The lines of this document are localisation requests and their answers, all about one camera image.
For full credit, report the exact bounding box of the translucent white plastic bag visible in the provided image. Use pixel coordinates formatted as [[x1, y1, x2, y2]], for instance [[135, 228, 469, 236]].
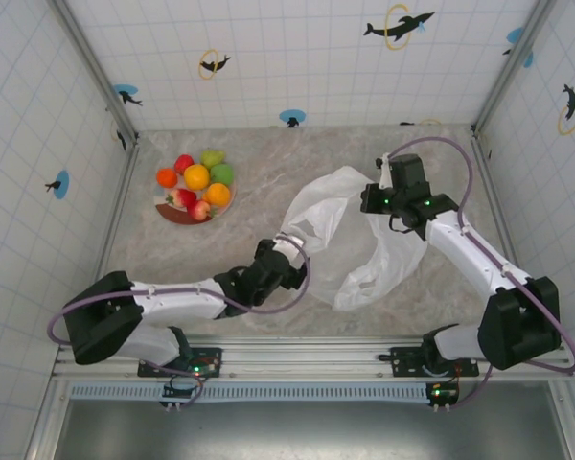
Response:
[[241, 165, 430, 332]]

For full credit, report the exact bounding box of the red strawberry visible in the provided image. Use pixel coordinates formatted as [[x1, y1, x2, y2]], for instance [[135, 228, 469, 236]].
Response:
[[165, 187, 198, 210]]

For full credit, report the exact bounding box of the thin black cable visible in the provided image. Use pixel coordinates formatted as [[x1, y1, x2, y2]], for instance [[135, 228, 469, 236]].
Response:
[[387, 213, 416, 236]]

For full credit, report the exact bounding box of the dolphin sticker with yellow ring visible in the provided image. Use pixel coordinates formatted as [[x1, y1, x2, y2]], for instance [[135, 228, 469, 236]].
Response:
[[557, 83, 575, 136], [109, 119, 128, 152], [362, 3, 436, 52], [198, 47, 232, 81]]

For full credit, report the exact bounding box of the small circuit board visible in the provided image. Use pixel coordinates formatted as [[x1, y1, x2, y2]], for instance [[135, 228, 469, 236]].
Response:
[[160, 380, 205, 413], [425, 380, 461, 412]]

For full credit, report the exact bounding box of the dolphin sticker on blue circle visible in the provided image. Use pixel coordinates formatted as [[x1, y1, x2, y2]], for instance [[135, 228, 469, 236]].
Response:
[[45, 171, 71, 200], [112, 83, 144, 107], [502, 26, 536, 68], [278, 108, 307, 129]]

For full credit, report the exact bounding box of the aluminium corner post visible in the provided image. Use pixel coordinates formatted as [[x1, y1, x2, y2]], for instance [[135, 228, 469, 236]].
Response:
[[52, 0, 141, 145], [470, 0, 557, 138]]

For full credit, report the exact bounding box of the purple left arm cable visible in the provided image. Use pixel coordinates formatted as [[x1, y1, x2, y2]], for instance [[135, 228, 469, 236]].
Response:
[[46, 234, 313, 413]]

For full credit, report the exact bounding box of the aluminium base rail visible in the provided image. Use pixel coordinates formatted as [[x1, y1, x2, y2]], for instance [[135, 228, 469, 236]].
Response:
[[52, 334, 574, 382]]

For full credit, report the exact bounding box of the yellow-orange round fruit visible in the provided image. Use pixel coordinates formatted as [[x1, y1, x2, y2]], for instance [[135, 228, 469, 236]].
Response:
[[183, 163, 211, 192]]

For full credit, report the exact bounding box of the orange fruit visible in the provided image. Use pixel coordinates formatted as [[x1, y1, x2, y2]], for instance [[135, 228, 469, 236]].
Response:
[[201, 182, 233, 208]]

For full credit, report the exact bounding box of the round pale plate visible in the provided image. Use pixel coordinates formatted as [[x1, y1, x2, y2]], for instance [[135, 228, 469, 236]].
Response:
[[152, 167, 239, 226]]

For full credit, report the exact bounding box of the grey metal panel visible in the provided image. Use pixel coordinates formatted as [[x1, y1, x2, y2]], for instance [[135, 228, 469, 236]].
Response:
[[52, 397, 571, 460]]

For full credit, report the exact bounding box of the white slotted cable duct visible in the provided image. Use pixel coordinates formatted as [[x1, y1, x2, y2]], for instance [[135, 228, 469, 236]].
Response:
[[69, 382, 435, 403]]

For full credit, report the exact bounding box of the green apple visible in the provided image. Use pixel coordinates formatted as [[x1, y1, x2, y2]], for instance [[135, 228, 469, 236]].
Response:
[[209, 163, 235, 186]]

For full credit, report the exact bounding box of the yellow-green pear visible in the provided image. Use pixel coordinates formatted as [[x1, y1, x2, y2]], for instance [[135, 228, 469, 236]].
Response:
[[199, 149, 227, 168]]

